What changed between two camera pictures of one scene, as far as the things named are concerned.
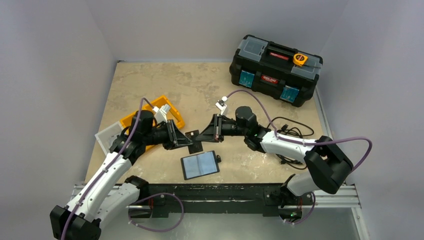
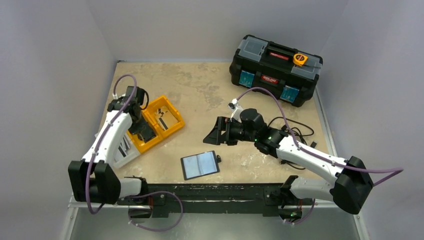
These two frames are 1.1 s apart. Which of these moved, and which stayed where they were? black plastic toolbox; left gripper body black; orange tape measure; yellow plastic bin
Moved: left gripper body black
Stayed: orange tape measure; black plastic toolbox; yellow plastic bin
